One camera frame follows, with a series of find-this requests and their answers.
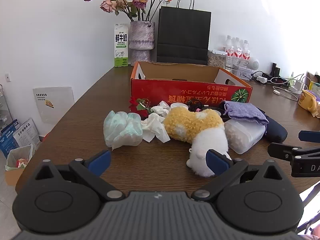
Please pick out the black box device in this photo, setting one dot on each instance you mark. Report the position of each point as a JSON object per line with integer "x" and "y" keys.
{"x": 277, "y": 72}

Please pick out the black paper bag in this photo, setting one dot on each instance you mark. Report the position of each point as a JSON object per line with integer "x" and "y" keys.
{"x": 183, "y": 30}

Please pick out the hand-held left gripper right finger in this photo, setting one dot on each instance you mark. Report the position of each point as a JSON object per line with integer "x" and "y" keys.
{"x": 217, "y": 162}

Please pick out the small clear spray bottle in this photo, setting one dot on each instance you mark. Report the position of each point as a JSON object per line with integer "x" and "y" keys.
{"x": 292, "y": 76}

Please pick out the black power adapter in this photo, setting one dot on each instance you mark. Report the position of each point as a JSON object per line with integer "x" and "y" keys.
{"x": 265, "y": 75}

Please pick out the clear container of seeds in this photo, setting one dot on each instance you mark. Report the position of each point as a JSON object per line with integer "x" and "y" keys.
{"x": 216, "y": 60}

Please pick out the clear plastic container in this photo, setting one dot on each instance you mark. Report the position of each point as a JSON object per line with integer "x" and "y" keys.
{"x": 242, "y": 136}

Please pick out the slim black stick device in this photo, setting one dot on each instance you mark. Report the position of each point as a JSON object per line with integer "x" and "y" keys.
{"x": 273, "y": 68}

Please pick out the cardboard box with trash bag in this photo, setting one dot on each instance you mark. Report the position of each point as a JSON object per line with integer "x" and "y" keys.
{"x": 17, "y": 162}

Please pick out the white wall outlet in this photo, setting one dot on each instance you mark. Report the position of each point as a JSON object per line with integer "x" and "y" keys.
{"x": 8, "y": 77}

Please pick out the white power block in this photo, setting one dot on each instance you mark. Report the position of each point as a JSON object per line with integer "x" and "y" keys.
{"x": 297, "y": 86}

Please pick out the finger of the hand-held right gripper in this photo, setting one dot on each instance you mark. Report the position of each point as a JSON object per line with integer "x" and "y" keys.
{"x": 282, "y": 151}
{"x": 308, "y": 136}

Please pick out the red cardboard box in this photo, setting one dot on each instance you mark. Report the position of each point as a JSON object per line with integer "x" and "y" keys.
{"x": 175, "y": 90}

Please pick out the white round speaker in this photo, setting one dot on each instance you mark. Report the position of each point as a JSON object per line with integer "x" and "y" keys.
{"x": 255, "y": 64}

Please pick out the white green milk carton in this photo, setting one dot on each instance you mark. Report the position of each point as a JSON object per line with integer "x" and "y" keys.
{"x": 121, "y": 55}

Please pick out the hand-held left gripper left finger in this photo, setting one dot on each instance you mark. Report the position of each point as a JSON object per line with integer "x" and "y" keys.
{"x": 100, "y": 161}

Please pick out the red artificial rose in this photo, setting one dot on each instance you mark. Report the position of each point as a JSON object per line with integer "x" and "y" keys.
{"x": 136, "y": 106}

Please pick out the wide white plastic lid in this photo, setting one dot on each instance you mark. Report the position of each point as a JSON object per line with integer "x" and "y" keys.
{"x": 178, "y": 105}

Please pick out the pale green plastic bag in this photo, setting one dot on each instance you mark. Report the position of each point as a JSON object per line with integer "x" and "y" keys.
{"x": 120, "y": 127}

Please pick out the red label water bottle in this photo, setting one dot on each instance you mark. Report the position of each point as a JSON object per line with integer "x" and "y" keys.
{"x": 238, "y": 51}
{"x": 247, "y": 53}
{"x": 229, "y": 47}
{"x": 236, "y": 41}

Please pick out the yellow white plush toy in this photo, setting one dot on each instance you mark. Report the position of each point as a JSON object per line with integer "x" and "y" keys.
{"x": 192, "y": 122}

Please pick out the purple fabric pouch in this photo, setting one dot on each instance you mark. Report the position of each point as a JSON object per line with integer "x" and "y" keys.
{"x": 245, "y": 112}

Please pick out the yellow mug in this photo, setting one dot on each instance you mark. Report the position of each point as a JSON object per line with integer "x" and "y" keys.
{"x": 306, "y": 100}

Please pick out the green yellow box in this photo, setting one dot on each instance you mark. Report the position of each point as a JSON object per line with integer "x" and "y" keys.
{"x": 315, "y": 88}

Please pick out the large white tissue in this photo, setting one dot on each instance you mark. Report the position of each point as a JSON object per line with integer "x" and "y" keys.
{"x": 156, "y": 127}

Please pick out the small white tissue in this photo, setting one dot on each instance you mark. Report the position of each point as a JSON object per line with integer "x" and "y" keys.
{"x": 160, "y": 110}

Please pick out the dark blue pouch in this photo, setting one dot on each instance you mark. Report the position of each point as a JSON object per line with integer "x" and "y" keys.
{"x": 276, "y": 130}

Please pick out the white charger plug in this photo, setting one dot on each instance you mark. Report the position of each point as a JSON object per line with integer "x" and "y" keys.
{"x": 262, "y": 79}

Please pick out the purple textured vase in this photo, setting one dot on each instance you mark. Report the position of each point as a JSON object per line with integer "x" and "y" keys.
{"x": 141, "y": 37}

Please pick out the blue white boxes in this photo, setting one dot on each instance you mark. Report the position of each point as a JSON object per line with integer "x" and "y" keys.
{"x": 20, "y": 135}

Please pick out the white tin box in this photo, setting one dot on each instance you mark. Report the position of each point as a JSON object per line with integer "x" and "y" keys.
{"x": 243, "y": 74}

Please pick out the white board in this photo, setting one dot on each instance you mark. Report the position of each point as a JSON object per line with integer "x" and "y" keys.
{"x": 53, "y": 105}

